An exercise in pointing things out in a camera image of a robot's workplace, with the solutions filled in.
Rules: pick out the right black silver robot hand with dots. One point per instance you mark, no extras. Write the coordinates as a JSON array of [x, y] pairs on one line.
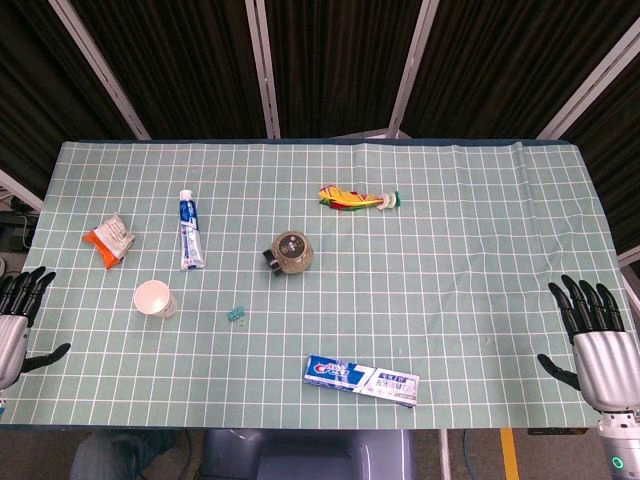
[[602, 365]]

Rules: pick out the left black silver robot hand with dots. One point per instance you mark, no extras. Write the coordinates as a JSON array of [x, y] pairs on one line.
[[12, 345]]

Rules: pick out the white paper cup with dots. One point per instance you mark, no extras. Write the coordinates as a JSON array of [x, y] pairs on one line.
[[152, 298]]

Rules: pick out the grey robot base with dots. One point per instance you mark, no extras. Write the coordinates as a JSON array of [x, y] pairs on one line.
[[310, 455]]

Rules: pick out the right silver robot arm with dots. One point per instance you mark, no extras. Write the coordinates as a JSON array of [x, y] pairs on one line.
[[620, 445]]

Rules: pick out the blue binder clip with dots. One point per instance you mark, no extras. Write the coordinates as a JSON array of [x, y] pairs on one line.
[[235, 315]]

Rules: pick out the black equipment box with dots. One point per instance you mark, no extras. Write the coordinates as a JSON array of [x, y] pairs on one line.
[[15, 230]]

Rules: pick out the orange white snack packet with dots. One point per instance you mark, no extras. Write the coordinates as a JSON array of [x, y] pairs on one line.
[[110, 240]]

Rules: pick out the dark blue fabric bundle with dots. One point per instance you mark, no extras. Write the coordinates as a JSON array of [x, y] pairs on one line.
[[120, 457]]

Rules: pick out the white table leg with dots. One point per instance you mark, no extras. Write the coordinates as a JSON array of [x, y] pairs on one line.
[[444, 455]]

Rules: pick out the blue white toothpaste tube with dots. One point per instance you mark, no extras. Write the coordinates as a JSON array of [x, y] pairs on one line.
[[191, 235]]

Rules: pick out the green grid tablecloth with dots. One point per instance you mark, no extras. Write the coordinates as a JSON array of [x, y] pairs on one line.
[[400, 280]]

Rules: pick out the dark brown curtain panel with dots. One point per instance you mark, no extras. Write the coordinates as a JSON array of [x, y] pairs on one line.
[[185, 65], [340, 65], [510, 60], [45, 90], [615, 130]]

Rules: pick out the blue Crest toothpaste box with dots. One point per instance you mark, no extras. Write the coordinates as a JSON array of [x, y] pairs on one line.
[[360, 378]]

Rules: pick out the glass jar with black lid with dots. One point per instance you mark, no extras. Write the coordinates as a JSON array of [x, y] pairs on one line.
[[292, 252]]

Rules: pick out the colourful feather shuttlecock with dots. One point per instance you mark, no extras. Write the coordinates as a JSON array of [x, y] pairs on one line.
[[355, 198]]

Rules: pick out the white partition post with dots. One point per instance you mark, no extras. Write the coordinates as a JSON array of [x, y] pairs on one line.
[[264, 70], [100, 70], [590, 85], [412, 70]]

